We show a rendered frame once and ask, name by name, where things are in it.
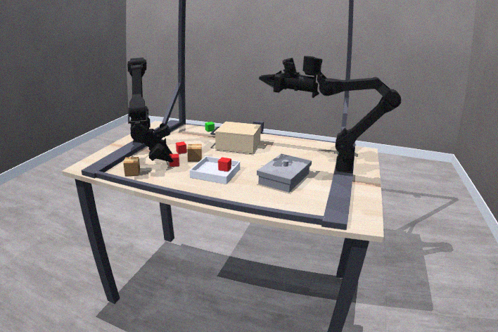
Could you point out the green block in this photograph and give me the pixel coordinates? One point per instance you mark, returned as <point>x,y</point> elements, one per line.
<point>209,126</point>

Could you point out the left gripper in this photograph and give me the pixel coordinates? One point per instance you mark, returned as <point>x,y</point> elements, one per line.
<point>278,82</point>

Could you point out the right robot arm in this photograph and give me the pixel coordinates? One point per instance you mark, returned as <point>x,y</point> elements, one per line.
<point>137,107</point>

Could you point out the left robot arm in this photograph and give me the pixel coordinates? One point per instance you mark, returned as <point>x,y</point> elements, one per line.
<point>327,86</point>

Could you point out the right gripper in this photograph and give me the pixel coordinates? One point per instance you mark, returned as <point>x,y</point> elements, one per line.
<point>156,148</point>

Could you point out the red block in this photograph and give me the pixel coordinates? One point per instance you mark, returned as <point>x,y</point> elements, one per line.
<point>181,147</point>
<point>175,162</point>
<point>224,164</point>

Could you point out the brown cardboard box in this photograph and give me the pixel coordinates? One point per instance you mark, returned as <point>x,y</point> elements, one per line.
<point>194,152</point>
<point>131,166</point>

